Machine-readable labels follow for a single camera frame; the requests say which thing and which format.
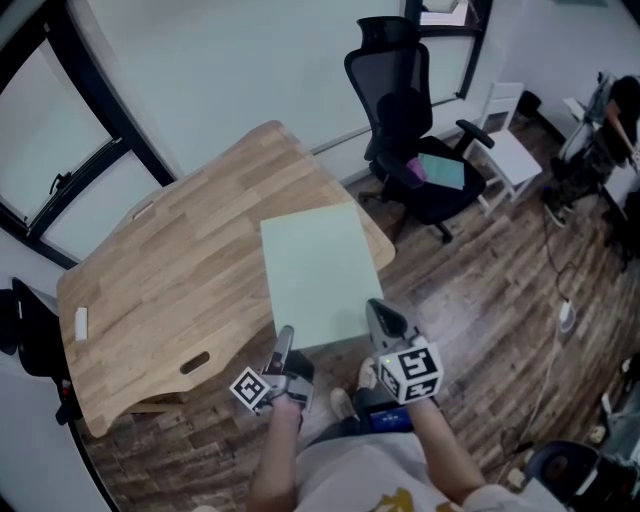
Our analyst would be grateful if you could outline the person's left white shoe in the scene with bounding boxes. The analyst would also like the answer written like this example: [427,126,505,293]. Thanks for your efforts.
[329,387,359,422]

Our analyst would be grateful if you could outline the white desk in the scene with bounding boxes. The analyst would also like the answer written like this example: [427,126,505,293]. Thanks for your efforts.
[599,149,640,221]

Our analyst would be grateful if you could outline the purple object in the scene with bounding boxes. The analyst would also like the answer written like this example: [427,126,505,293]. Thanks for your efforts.
[405,157,427,189]

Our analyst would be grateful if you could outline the person's right white shoe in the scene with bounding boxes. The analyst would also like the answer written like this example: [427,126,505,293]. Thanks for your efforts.
[357,357,380,392]

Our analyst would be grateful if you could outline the light green cloth sheet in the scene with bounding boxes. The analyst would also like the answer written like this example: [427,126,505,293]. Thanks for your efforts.
[259,201,385,351]

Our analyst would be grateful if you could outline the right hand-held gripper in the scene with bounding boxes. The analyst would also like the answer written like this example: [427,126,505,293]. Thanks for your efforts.
[366,298,446,405]

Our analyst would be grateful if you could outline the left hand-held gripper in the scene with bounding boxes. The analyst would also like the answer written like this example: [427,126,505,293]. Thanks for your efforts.
[229,325,316,416]

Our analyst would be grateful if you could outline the white power adapter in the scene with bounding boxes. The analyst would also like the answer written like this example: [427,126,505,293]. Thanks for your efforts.
[557,298,576,334]

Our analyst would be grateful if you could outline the person's white shoe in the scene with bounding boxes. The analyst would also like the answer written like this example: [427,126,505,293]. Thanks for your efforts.
[357,357,380,392]
[329,387,359,422]

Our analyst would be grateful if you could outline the black mesh office chair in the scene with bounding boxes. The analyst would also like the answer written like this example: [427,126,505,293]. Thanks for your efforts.
[343,14,496,245]

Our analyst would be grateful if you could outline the person's right forearm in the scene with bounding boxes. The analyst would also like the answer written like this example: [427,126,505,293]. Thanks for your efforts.
[407,394,489,504]

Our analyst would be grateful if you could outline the white cable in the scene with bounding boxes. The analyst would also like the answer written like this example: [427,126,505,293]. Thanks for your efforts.
[522,329,569,446]

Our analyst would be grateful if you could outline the person's left forearm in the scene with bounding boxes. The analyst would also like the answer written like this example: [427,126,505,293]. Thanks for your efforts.
[249,394,304,512]

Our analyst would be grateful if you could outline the person's dark trousers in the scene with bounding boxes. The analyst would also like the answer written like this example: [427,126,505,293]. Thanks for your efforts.
[302,387,416,449]

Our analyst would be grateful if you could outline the large black framed window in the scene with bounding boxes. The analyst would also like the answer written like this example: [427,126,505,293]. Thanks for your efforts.
[0,0,177,271]

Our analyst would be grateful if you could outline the person's white printed shirt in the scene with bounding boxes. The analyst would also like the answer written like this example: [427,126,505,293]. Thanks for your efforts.
[192,432,571,512]

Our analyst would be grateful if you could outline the black device with blue screen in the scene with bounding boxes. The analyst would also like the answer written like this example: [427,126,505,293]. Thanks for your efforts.
[367,403,415,434]

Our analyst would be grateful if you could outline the black bin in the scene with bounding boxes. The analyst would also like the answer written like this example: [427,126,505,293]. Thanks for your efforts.
[517,92,544,120]

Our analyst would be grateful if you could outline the teal book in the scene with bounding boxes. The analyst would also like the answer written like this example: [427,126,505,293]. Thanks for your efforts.
[416,152,466,191]

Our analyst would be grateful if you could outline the white wooden chair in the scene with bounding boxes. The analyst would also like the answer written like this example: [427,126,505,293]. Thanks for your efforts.
[477,81,544,217]

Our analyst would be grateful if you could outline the wooden table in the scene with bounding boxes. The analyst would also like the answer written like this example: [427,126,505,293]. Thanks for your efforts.
[56,119,397,440]

